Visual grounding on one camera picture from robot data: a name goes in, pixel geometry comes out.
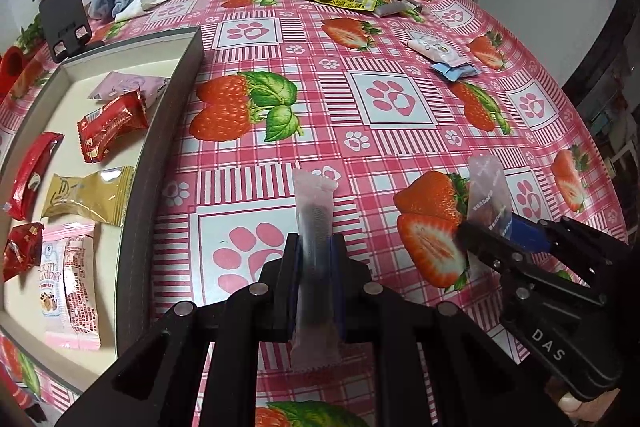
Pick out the translucent packet with brown filling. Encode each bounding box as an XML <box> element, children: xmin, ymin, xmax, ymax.
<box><xmin>467</xmin><ymin>154</ymin><xmax>513</xmax><ymax>238</ymax></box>

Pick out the white cranberry snack packet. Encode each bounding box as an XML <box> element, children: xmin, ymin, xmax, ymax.
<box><xmin>40</xmin><ymin>222</ymin><xmax>102</xmax><ymax>352</ymax></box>

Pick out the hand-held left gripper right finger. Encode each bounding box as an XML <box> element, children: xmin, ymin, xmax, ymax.
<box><xmin>327</xmin><ymin>234</ymin><xmax>576</xmax><ymax>427</ymax></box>

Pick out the black phone stand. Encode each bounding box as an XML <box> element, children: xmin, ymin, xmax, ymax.
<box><xmin>39</xmin><ymin>0</ymin><xmax>93</xmax><ymax>60</ymax></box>

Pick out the pale pink foil snack packet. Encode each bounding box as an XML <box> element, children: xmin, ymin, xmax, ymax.
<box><xmin>89</xmin><ymin>72</ymin><xmax>171</xmax><ymax>104</ymax></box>

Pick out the bright red snack packet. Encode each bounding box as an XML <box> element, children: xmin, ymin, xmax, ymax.
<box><xmin>76</xmin><ymin>89</ymin><xmax>150</xmax><ymax>164</ymax></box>

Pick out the long red snack packet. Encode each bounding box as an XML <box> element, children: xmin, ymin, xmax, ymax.
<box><xmin>4</xmin><ymin>132</ymin><xmax>65</xmax><ymax>220</ymax></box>

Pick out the green potted plant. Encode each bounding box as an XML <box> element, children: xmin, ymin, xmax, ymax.
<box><xmin>15</xmin><ymin>14</ymin><xmax>46</xmax><ymax>55</ymax></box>

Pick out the blue snack packet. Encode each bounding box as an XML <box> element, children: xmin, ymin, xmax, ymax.
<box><xmin>431</xmin><ymin>62</ymin><xmax>481</xmax><ymax>82</ymax></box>

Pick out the white and pink snack packet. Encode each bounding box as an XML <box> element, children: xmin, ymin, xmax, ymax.
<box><xmin>406</xmin><ymin>34</ymin><xmax>463</xmax><ymax>68</ymax></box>

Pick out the gold snack packet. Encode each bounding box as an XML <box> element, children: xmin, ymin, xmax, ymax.
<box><xmin>40</xmin><ymin>166</ymin><xmax>136</xmax><ymax>228</ymax></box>

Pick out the grey cardboard box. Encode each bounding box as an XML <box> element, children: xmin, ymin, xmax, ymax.
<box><xmin>0</xmin><ymin>26</ymin><xmax>206</xmax><ymax>400</ymax></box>

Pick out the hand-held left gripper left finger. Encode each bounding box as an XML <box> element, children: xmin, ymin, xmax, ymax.
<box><xmin>57</xmin><ymin>232</ymin><xmax>303</xmax><ymax>427</ymax></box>

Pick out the pink strawberry print tablecloth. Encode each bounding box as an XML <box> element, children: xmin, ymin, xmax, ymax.
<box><xmin>0</xmin><ymin>0</ymin><xmax>631</xmax><ymax>427</ymax></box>

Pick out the person's right hand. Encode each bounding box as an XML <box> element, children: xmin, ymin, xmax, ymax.
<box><xmin>557</xmin><ymin>394</ymin><xmax>593</xmax><ymax>423</ymax></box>

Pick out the grey snack packet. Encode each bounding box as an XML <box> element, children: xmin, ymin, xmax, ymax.
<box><xmin>374</xmin><ymin>0</ymin><xmax>423</xmax><ymax>20</ymax></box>

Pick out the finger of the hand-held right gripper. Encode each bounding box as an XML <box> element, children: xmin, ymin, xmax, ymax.
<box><xmin>500</xmin><ymin>214</ymin><xmax>563</xmax><ymax>253</ymax></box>
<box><xmin>457</xmin><ymin>219</ymin><xmax>526</xmax><ymax>278</ymax></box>

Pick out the translucent packet with grey stick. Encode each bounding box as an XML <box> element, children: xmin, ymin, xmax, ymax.
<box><xmin>291</xmin><ymin>167</ymin><xmax>341</xmax><ymax>370</ymax></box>

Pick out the small dark red snack packet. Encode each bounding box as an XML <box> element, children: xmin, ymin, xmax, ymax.
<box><xmin>2</xmin><ymin>222</ymin><xmax>45</xmax><ymax>283</ymax></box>

